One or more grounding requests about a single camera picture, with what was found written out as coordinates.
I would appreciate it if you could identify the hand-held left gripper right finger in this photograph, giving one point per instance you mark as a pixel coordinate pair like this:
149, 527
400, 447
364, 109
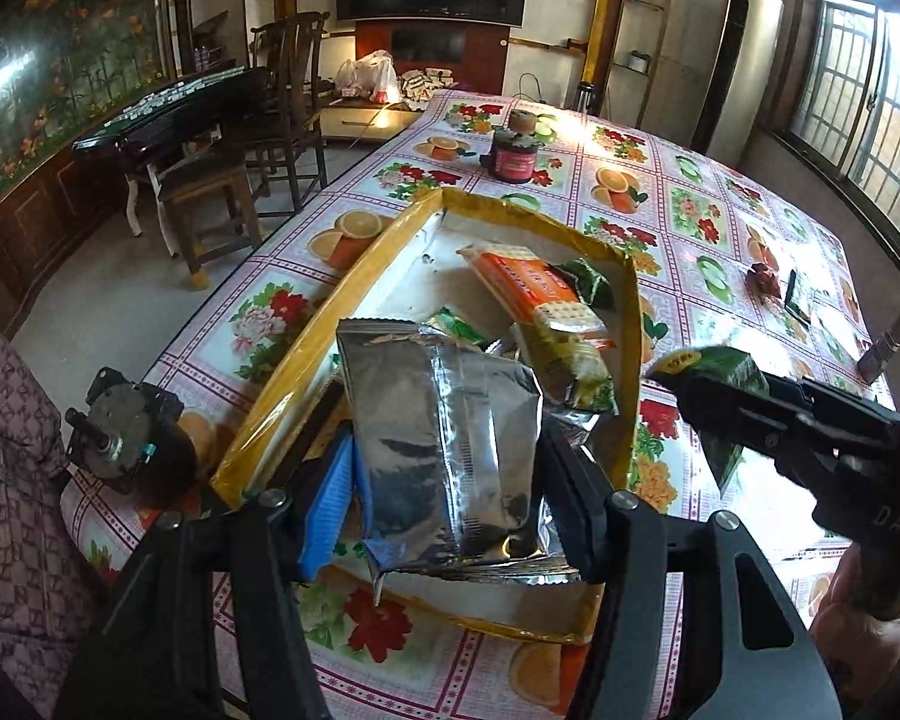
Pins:
577, 517

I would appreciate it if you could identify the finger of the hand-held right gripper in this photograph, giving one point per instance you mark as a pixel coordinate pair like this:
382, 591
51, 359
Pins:
750, 442
817, 405

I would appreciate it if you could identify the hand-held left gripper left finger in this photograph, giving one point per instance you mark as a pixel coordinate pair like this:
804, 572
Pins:
330, 502

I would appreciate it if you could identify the small green snack packet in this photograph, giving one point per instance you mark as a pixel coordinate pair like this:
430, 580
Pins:
727, 371

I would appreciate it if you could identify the silver foil packet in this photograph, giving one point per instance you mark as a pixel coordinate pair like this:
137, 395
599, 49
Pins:
450, 435

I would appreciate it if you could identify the yellow cracker packet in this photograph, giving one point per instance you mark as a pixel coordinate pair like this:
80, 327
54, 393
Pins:
570, 360

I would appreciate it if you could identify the orange cracker packet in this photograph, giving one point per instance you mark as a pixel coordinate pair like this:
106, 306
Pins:
525, 285

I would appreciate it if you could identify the yellow-taped white box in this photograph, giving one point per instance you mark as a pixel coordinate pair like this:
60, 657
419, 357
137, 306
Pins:
412, 277

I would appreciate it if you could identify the person's right hand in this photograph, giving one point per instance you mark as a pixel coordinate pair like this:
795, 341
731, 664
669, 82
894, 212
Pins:
847, 607

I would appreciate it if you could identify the metal flashlight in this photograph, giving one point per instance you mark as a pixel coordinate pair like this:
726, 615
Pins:
877, 356

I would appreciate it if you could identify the dark red candy wrapper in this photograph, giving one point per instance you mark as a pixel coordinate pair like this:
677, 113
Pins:
765, 279

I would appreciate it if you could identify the black electric motor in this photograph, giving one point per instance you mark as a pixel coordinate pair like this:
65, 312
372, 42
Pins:
142, 442

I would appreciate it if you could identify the floral tablecloth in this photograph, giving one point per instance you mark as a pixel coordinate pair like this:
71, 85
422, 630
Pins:
690, 195

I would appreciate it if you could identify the patterned brown garment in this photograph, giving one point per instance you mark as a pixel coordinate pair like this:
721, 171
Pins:
22, 480

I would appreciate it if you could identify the barred window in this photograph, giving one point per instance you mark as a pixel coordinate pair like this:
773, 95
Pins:
847, 90

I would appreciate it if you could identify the white standing air conditioner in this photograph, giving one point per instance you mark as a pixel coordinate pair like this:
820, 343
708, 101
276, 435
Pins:
742, 60

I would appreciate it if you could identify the dark jar pink label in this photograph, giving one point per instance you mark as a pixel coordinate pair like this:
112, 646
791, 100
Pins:
511, 157

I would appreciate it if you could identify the steel thermos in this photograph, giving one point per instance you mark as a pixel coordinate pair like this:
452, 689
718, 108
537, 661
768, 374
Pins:
586, 96

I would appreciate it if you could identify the tall-backed wooden chair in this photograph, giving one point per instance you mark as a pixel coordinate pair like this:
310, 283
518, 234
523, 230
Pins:
285, 90

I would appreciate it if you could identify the black mahjong table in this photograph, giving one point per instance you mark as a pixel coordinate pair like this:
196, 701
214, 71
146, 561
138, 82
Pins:
172, 109

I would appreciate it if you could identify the white plastic bag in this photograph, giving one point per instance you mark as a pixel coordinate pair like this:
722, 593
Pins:
367, 75

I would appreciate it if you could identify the stack of small cartons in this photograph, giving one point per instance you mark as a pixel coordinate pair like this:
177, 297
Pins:
426, 82

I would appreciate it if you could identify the yellow pillar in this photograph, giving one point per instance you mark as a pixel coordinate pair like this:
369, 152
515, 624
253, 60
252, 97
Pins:
606, 7

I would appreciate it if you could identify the red-brown television cabinet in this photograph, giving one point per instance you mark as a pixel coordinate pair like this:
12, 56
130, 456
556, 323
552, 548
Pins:
431, 52

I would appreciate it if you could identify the floral wall mural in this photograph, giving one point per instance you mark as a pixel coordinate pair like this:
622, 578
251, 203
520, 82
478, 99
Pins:
60, 67

